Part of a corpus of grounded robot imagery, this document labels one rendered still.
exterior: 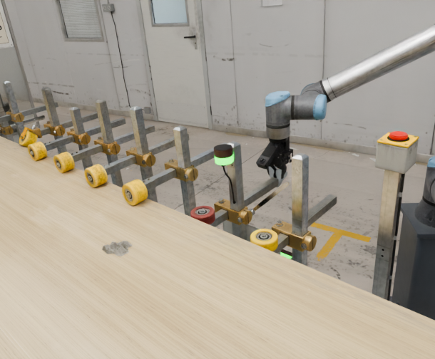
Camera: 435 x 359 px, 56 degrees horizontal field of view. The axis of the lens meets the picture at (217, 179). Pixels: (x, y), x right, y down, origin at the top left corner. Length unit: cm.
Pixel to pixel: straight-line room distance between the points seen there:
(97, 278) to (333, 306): 60
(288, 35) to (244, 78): 68
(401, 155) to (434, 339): 39
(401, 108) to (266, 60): 138
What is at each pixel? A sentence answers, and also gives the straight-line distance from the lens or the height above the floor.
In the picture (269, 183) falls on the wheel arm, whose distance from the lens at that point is 160.
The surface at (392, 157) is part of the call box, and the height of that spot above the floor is 119.
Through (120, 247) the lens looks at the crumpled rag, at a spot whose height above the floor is 92.
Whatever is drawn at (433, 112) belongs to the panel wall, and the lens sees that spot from 388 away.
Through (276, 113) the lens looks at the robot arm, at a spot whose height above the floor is 113.
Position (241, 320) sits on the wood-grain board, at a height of 90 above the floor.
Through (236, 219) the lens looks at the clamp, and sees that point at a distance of 141.
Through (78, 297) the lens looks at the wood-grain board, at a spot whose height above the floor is 90.
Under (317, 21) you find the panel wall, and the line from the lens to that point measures 402.
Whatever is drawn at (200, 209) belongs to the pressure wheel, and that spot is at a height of 91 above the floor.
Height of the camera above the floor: 158
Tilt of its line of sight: 26 degrees down
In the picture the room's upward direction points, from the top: 5 degrees counter-clockwise
